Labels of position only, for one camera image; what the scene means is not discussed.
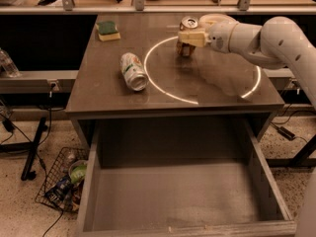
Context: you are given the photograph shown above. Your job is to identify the black wire basket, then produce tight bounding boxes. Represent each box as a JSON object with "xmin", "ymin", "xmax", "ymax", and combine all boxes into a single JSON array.
[{"xmin": 35, "ymin": 147, "xmax": 88, "ymax": 213}]

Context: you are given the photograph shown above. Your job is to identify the dark blue snack bag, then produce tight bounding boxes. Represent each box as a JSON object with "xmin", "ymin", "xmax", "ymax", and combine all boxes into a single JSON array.
[{"xmin": 44, "ymin": 175, "xmax": 73, "ymax": 205}]

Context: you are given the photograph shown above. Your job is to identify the black cable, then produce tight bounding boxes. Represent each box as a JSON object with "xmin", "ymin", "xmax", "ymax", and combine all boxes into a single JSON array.
[{"xmin": 0, "ymin": 82, "xmax": 67, "ymax": 237}]

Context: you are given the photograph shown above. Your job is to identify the orange soda can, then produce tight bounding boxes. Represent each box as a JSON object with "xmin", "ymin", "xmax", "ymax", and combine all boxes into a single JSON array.
[{"xmin": 177, "ymin": 16, "xmax": 198, "ymax": 57}]

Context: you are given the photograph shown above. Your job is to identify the green yellow sponge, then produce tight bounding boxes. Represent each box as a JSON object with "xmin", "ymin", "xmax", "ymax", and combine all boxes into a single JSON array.
[{"xmin": 96, "ymin": 21, "xmax": 120, "ymax": 41}]

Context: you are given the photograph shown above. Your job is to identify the white bowl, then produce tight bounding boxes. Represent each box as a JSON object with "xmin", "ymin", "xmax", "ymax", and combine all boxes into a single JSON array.
[{"xmin": 198, "ymin": 14, "xmax": 234, "ymax": 24}]

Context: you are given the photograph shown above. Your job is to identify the open grey top drawer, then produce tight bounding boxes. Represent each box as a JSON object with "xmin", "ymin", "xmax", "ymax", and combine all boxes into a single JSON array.
[{"xmin": 77, "ymin": 116, "xmax": 296, "ymax": 237}]

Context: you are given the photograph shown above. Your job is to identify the black power adapter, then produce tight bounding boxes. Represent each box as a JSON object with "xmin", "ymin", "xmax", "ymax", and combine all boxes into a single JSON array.
[{"xmin": 277, "ymin": 126, "xmax": 295, "ymax": 141}]

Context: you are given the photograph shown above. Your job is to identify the grey metal rail shelf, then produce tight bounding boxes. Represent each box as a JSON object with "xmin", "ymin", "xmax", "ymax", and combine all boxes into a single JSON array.
[{"xmin": 0, "ymin": 70, "xmax": 78, "ymax": 94}]

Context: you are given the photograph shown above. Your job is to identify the green lidded cup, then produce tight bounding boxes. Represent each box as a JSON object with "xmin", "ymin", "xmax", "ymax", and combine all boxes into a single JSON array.
[{"xmin": 68, "ymin": 160, "xmax": 87, "ymax": 186}]

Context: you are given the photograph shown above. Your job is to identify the white green soda can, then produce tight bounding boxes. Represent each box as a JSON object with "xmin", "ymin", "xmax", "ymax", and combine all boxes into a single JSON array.
[{"xmin": 120, "ymin": 52, "xmax": 148, "ymax": 92}]

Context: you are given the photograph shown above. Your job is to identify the black table leg stand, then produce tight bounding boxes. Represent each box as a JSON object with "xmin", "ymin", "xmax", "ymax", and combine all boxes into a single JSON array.
[{"xmin": 0, "ymin": 118, "xmax": 47, "ymax": 181}]

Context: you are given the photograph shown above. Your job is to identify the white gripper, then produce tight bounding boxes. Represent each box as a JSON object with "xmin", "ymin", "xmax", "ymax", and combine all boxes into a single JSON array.
[{"xmin": 178, "ymin": 19, "xmax": 238, "ymax": 53}]

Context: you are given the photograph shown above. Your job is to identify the clear plastic bottle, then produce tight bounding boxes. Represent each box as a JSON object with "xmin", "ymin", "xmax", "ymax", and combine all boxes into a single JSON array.
[{"xmin": 0, "ymin": 49, "xmax": 21, "ymax": 78}]

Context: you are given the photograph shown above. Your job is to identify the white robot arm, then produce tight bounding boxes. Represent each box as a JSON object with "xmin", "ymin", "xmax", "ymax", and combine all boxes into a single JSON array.
[{"xmin": 178, "ymin": 15, "xmax": 316, "ymax": 108}]

